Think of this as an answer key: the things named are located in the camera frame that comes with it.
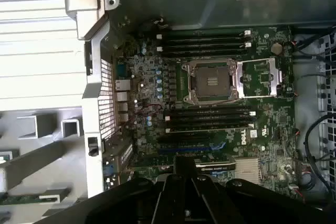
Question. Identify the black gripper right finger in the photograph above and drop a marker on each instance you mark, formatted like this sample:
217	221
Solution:
249	205

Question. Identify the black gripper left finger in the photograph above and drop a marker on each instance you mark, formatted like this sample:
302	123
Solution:
131	203

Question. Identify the metal socket cover frame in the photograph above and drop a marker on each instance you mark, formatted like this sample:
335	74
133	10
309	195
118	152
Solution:
274	73

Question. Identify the CPU socket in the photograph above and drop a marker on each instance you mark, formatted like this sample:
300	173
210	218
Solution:
210	83

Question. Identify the silver finned heatsink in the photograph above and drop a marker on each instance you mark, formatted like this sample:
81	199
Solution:
248	171

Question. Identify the light blue slot latch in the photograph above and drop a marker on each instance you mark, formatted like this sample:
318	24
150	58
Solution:
219	146

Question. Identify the RAM slot with white clips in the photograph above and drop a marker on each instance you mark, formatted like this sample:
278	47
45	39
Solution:
210	115
210	128
202	47
202	34

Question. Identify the green motherboard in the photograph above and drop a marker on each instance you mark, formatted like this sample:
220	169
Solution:
265	119

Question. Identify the black and silver PC case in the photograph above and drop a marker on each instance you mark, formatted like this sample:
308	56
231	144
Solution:
90	119

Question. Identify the silver rear port stack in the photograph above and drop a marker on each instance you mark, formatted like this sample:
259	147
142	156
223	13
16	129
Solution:
122	98

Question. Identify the grey parts rack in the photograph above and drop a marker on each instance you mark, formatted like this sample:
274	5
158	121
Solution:
31	161

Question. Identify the green RAM stick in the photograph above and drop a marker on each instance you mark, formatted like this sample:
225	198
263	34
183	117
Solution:
21	198

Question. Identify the grey metal disk bay cage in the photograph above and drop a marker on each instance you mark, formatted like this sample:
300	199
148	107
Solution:
302	95

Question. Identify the round coin battery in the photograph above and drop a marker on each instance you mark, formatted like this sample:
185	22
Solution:
276	49

